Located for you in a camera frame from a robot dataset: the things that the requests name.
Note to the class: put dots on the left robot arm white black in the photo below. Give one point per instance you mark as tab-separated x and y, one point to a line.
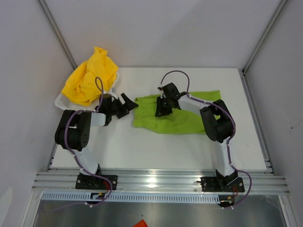
73	131

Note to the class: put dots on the white plastic basket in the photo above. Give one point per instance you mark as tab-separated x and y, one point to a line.
65	103

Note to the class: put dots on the left corner aluminium post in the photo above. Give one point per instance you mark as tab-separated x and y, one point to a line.
56	31

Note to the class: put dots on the right corner aluminium post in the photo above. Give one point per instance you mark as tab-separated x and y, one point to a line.
265	35

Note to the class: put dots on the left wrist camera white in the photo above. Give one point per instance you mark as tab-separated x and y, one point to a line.
111	92

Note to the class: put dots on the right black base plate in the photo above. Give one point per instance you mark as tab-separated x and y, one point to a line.
221	184

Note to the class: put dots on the slotted cable duct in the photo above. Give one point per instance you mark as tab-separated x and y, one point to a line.
132	197

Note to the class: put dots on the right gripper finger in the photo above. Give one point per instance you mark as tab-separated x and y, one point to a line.
159	103
164	111

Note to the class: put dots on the corner aluminium post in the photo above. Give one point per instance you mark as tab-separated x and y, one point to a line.
265	35
56	31

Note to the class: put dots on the orange object at bottom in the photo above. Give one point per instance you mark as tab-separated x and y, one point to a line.
141	223

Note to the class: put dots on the right side aluminium rail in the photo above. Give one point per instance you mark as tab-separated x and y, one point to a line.
257	124

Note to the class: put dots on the aluminium mounting rail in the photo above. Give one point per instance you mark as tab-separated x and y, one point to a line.
155	181

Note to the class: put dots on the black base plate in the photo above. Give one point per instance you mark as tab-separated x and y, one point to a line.
221	184
88	182

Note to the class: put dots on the yellow shorts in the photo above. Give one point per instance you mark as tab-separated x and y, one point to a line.
84	84

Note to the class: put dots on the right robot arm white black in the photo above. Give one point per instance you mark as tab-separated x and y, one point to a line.
218	124

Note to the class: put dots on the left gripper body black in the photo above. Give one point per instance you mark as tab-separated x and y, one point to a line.
116	105

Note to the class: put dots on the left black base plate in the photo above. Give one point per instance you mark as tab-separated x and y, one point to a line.
88	182

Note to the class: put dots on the lime green shorts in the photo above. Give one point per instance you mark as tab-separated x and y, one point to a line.
178	122

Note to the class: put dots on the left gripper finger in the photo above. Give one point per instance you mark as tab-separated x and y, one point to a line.
129	104
121	112

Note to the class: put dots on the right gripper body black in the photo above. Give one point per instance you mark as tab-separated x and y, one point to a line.
168	100

